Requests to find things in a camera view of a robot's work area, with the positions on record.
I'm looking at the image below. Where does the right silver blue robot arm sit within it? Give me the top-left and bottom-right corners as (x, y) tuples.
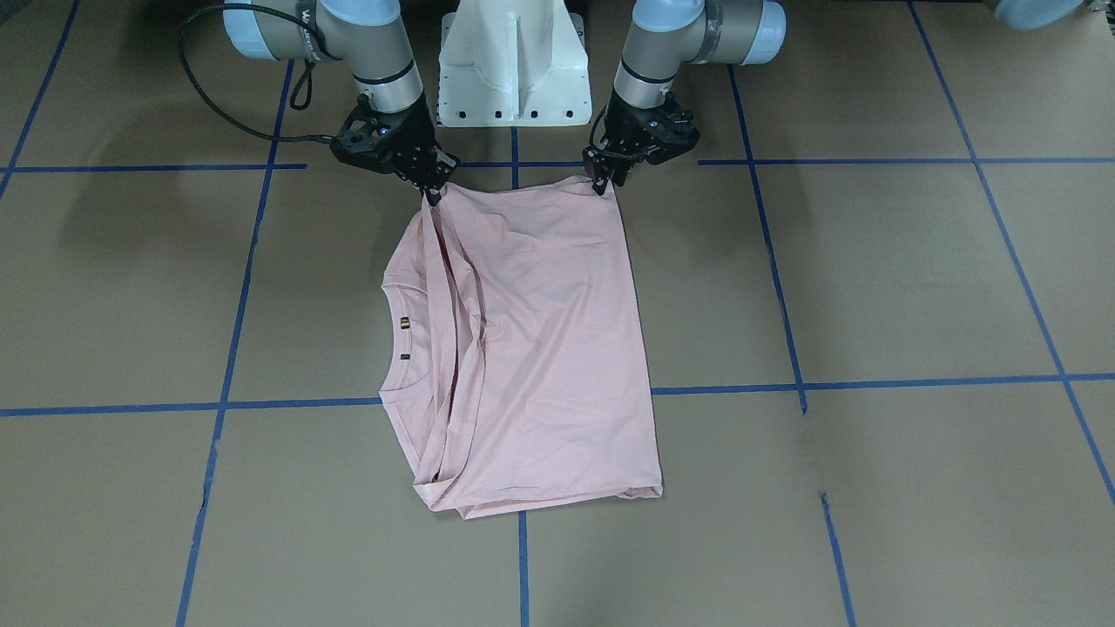
(216, 1), (459, 206)

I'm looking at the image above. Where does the pink Snoopy t-shirt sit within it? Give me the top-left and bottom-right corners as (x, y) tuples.
(380, 176), (665, 520)

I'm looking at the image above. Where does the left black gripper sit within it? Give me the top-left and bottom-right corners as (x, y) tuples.
(582, 89), (701, 196)

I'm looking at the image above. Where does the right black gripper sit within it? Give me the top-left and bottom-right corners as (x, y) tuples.
(329, 94), (460, 208)

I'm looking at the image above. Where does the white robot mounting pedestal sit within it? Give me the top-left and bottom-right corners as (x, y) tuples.
(436, 1), (593, 128)

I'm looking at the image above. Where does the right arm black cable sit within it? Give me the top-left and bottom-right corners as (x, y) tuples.
(178, 3), (349, 145)

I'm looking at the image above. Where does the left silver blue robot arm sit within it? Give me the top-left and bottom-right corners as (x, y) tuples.
(583, 1), (1112, 190)

